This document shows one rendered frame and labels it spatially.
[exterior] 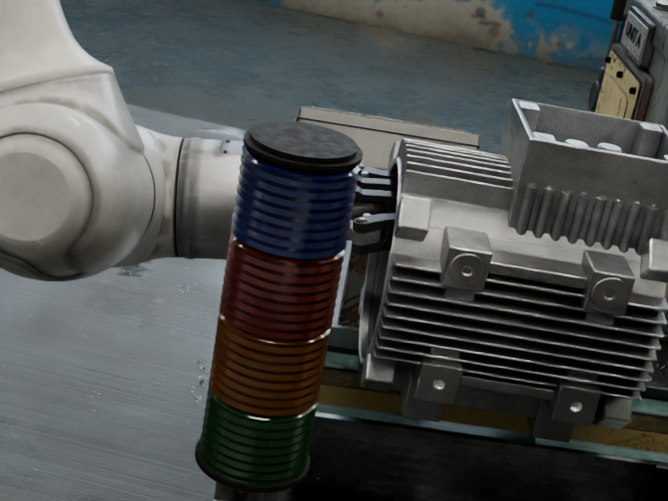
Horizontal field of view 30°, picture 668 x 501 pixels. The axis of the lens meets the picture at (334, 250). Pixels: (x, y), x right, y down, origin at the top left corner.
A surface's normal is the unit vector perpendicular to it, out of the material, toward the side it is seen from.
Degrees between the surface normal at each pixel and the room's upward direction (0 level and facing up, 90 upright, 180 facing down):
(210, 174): 45
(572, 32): 90
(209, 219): 87
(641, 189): 90
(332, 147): 0
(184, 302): 0
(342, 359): 0
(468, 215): 36
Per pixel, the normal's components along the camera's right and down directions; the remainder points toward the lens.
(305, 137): 0.16, -0.91
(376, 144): 0.08, -0.16
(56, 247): 0.33, 0.77
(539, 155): 0.00, 0.39
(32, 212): 0.04, 0.19
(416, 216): 0.12, -0.37
